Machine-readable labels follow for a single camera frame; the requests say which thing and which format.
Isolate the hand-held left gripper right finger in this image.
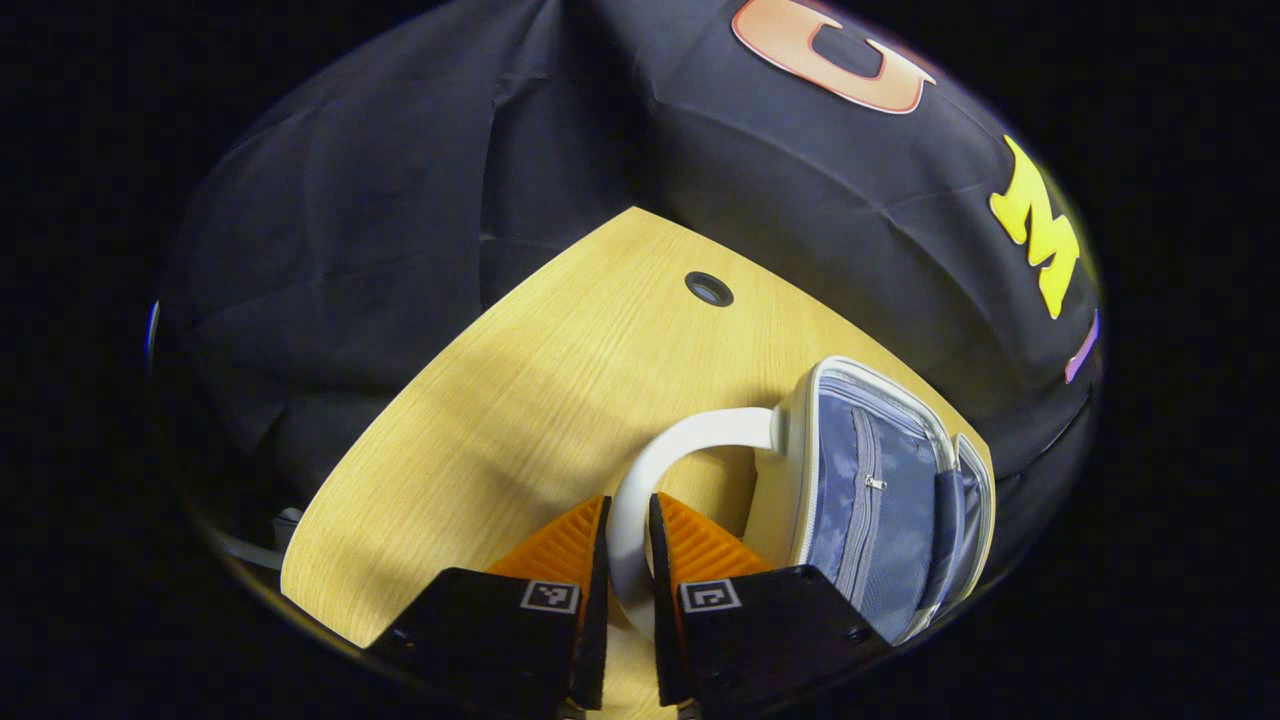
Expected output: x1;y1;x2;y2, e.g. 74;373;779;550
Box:
648;492;891;720

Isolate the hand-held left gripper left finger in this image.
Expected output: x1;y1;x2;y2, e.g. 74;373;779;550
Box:
365;495;613;720

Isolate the black backdrop cloth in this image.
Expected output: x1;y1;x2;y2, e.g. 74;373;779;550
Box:
150;0;1106;521

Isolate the white frame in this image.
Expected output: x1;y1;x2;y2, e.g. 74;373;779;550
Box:
215;505;303;573

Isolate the black table cable grommet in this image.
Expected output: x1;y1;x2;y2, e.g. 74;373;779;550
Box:
685;270;735;308

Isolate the white suitcase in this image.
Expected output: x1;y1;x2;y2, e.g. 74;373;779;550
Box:
605;355;998;648

